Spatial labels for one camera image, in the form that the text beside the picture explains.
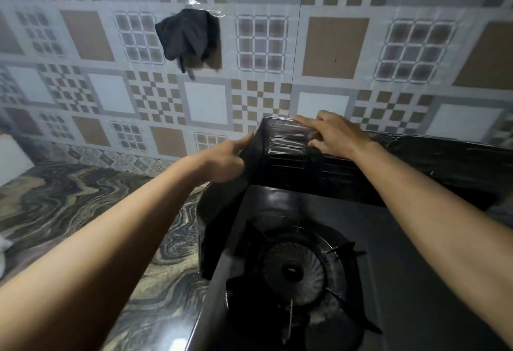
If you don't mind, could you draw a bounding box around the person's right hand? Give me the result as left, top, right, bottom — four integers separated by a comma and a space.
292, 110, 376, 161

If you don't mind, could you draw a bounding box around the person's left hand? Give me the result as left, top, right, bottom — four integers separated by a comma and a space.
196, 132, 256, 184

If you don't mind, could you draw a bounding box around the black stove splash guard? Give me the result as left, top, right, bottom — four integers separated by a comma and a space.
196, 116, 513, 280

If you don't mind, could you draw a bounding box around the person's right forearm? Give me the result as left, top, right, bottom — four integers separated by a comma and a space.
352, 141, 513, 341

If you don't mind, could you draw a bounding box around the person's left forearm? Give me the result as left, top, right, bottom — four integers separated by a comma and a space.
0, 150, 215, 351

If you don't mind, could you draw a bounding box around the dark hanging cloth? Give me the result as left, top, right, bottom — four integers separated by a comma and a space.
155, 8, 222, 81

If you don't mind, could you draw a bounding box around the round gas burner head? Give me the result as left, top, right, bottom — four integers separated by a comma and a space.
261, 242, 326, 306

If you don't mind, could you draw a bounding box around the black burner pan support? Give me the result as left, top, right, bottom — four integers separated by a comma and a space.
225, 220, 384, 346

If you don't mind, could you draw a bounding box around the black gas stove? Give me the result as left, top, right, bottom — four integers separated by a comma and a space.
184, 184, 513, 351

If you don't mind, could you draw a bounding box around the clear adhesive wall hook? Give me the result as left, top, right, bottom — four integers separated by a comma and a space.
181, 0, 226, 17

